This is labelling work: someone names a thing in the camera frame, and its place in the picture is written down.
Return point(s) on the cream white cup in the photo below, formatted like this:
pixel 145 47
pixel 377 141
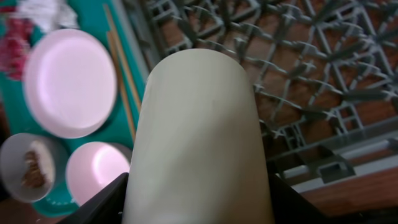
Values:
pixel 198 156

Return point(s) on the teal plastic tray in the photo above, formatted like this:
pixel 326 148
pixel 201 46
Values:
pixel 91 19

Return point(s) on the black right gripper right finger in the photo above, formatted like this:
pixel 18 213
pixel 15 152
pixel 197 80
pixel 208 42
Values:
pixel 289 207

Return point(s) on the red foil wrapper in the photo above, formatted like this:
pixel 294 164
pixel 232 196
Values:
pixel 15 42

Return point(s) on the grey bowl with rice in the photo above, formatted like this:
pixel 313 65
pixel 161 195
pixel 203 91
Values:
pixel 32 166

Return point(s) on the pink white bowl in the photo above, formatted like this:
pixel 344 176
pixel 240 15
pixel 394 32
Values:
pixel 94 165

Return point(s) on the white round plate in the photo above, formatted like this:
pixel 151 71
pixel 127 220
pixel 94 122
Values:
pixel 69 83

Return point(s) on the grey dishwasher rack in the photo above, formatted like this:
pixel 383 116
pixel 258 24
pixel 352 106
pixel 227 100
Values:
pixel 324 74

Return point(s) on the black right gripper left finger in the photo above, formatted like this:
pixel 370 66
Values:
pixel 106 207

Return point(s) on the white napkin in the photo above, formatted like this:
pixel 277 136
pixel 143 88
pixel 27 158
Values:
pixel 48 15

